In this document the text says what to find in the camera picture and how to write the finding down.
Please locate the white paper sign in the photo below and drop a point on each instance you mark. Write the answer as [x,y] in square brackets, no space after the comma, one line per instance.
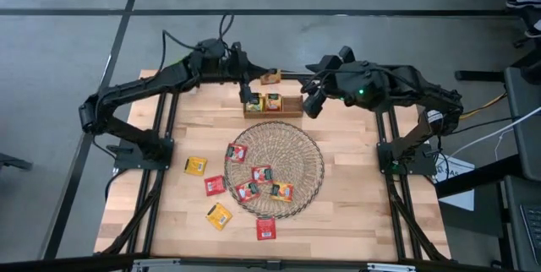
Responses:
[460,200]

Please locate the tan gold tea packet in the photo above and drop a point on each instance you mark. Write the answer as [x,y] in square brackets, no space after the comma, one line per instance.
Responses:
[195,166]

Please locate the black computer keyboard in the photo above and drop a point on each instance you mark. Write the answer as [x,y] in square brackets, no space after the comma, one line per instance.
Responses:
[533,230]

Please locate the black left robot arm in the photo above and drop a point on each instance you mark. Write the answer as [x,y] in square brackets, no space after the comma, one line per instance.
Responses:
[139,86]

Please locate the black desk support bar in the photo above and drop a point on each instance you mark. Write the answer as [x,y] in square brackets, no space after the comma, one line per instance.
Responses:
[477,177]

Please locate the office chair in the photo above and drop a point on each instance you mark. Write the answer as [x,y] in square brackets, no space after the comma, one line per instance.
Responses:
[533,71]

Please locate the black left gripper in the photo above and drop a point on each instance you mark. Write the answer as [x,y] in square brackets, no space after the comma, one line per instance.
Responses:
[236,65]

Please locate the red orange foil tea packet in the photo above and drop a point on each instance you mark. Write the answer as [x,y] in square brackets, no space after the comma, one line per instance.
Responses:
[282,192]

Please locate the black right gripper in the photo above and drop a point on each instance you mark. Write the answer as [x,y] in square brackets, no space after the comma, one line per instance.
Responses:
[338,75]

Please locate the dark metal floor foot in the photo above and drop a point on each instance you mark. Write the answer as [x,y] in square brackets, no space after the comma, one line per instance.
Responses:
[12,163]

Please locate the red silver foil tea packet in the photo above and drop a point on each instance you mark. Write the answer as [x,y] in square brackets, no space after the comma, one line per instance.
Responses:
[262,174]

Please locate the black rig crossbar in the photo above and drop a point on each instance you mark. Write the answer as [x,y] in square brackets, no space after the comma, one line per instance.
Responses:
[236,264]

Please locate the long red tea packet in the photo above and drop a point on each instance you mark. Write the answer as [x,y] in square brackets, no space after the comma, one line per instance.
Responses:
[215,185]

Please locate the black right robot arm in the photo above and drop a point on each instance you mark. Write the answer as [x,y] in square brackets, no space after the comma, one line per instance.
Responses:
[401,86]

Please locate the yellow barcode tea packet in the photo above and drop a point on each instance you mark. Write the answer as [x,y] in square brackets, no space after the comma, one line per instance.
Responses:
[219,216]

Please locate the black rig post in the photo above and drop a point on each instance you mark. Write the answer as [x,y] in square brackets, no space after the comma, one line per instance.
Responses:
[477,76]

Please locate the dark red foil tea packet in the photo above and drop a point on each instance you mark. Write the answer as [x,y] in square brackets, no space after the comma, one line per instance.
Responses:
[247,191]

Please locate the small red tea packet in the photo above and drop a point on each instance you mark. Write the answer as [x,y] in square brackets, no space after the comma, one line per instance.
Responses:
[236,153]

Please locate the round woven straw placemat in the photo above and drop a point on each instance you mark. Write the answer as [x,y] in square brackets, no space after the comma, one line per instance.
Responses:
[291,153]

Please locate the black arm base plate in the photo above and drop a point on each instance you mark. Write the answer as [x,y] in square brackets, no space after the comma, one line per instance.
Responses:
[124,162]
[424,166]

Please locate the brown wooden box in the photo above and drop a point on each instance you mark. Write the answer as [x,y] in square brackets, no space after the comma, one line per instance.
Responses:
[293,107]

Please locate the dark grey desk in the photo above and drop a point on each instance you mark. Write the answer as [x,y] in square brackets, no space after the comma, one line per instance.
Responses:
[526,153]
[513,221]

